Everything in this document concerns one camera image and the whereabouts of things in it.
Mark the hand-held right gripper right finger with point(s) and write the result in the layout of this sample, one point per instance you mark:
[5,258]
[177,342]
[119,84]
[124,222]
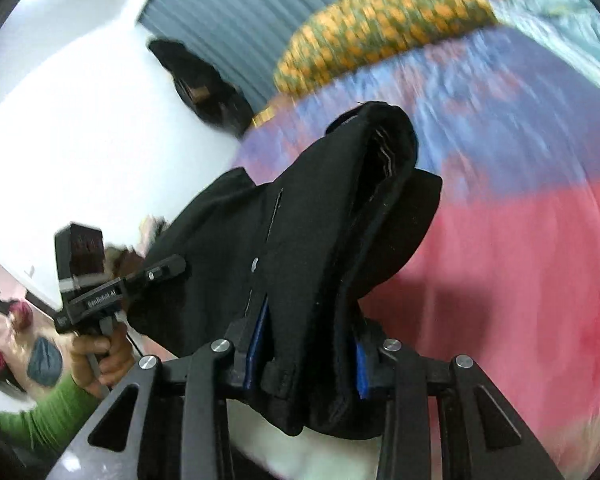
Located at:
[362,375]

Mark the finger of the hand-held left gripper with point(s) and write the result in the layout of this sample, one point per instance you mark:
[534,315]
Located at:
[155,274]

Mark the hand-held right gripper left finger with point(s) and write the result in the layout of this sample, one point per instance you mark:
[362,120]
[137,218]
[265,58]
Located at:
[256,355]

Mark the black pants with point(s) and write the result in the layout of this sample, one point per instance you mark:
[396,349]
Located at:
[320,210]

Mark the person's left hand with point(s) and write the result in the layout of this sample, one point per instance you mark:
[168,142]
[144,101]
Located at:
[115,360]

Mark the pile of mixed clothes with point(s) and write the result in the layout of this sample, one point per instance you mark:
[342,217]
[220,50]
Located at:
[152,227]

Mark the pink printed cloth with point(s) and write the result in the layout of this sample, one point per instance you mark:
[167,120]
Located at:
[10,340]

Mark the colourful satin quilt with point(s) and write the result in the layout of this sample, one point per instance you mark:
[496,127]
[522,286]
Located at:
[505,235]

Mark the blue-grey curtain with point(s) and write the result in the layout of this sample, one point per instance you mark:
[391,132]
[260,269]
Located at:
[260,0]

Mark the orange floral green pillow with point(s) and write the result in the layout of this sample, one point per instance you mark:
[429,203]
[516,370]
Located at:
[380,25]

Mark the teal floral pillow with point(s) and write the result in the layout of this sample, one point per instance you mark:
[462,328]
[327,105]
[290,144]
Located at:
[565,25]

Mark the black bag on wall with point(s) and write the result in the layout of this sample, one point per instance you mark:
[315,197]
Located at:
[195,75]

